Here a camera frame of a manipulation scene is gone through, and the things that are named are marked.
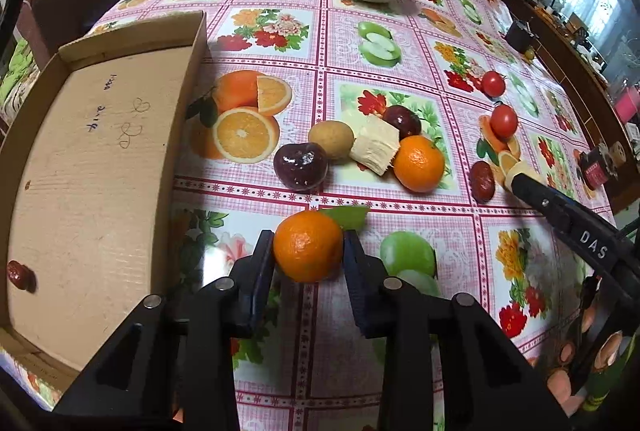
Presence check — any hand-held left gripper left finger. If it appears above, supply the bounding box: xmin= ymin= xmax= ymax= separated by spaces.
xmin=52 ymin=230 xmax=276 ymax=431

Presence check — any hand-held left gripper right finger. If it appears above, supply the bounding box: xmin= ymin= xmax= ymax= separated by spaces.
xmin=342 ymin=228 xmax=571 ymax=431

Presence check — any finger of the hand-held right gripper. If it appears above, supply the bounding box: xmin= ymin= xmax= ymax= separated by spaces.
xmin=509 ymin=172 xmax=583 ymax=239

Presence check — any pale yellow round slice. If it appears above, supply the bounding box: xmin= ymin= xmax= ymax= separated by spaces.
xmin=502 ymin=161 xmax=538 ymax=192

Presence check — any mandarin with green leaf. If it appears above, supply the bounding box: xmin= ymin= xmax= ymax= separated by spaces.
xmin=272 ymin=206 xmax=371 ymax=283

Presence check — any red tomato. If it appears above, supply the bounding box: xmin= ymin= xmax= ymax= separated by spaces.
xmin=481 ymin=70 xmax=507 ymax=98
xmin=490 ymin=102 xmax=519 ymax=138

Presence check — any orange mandarin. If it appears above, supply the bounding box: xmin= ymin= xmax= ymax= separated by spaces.
xmin=393 ymin=135 xmax=446 ymax=193

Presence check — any beige sugarcane chunk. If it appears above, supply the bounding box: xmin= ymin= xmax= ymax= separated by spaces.
xmin=349 ymin=115 xmax=402 ymax=176

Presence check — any brown kiwi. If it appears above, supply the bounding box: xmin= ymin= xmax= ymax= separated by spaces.
xmin=307 ymin=120 xmax=356 ymax=161

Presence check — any shallow cardboard box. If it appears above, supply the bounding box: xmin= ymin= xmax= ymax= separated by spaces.
xmin=0 ymin=10 xmax=208 ymax=392

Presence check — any small red date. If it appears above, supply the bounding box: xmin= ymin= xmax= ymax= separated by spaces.
xmin=6 ymin=260 xmax=37 ymax=292
xmin=470 ymin=160 xmax=496 ymax=203

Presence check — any dark red small jar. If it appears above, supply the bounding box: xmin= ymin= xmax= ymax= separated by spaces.
xmin=575 ymin=144 xmax=626 ymax=191

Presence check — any dark purple plum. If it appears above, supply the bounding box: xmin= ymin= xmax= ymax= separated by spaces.
xmin=273 ymin=142 xmax=329 ymax=191

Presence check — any pink box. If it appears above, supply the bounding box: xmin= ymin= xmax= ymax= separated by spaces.
xmin=614 ymin=86 xmax=640 ymax=124

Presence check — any wooden sideboard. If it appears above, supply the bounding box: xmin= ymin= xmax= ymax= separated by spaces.
xmin=475 ymin=0 xmax=640 ymax=212

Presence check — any black cup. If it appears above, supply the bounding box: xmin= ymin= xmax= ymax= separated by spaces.
xmin=505 ymin=18 xmax=536 ymax=54

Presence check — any fruit printed tablecloth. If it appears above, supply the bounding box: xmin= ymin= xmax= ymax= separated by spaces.
xmin=0 ymin=0 xmax=621 ymax=431

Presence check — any green patterned blanket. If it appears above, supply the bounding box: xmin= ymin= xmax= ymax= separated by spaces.
xmin=0 ymin=36 xmax=41 ymax=122

